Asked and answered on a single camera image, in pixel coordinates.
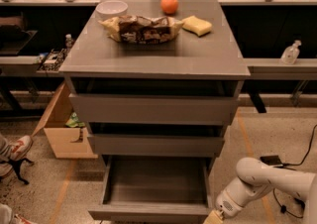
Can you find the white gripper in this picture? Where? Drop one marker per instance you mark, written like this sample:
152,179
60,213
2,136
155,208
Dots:
225,202

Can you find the grey bottom drawer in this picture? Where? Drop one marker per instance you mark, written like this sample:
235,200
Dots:
167,190

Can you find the grey drawer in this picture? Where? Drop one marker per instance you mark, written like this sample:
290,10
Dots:
154,101
167,190
163,140

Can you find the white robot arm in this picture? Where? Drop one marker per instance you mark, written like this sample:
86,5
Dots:
254,180

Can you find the grey middle drawer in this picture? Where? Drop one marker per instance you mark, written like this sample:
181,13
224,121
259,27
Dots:
163,140

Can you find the grey drawer cabinet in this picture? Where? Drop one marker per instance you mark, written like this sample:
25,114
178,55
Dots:
214,56

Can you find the grey top drawer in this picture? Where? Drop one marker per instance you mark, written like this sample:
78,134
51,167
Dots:
154,101

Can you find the black foot pedal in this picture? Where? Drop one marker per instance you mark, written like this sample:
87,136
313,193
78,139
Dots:
273,161

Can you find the cardboard box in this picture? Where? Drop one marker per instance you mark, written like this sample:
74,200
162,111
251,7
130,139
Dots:
66,142

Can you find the green packet in box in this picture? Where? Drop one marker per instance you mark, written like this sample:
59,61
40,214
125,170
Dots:
74,122

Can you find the hand sanitizer bottle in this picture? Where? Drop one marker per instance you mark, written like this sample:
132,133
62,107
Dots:
291,53

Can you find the yellow sponge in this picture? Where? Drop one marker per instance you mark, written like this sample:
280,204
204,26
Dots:
197,26

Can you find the brown chip bag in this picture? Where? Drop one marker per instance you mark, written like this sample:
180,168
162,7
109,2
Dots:
133,29

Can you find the black tripod leg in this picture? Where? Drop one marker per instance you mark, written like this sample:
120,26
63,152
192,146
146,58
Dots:
16,165

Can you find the red white sneaker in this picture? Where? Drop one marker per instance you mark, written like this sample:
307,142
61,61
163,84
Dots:
20,148

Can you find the orange fruit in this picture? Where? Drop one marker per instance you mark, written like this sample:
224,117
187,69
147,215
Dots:
169,6

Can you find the tray of small parts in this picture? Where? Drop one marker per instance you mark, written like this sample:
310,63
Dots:
54,60

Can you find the clear plastic bottle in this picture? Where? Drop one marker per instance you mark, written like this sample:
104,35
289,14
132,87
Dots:
68,41

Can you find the white bowl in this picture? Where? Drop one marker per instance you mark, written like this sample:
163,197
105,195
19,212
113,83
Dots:
112,8

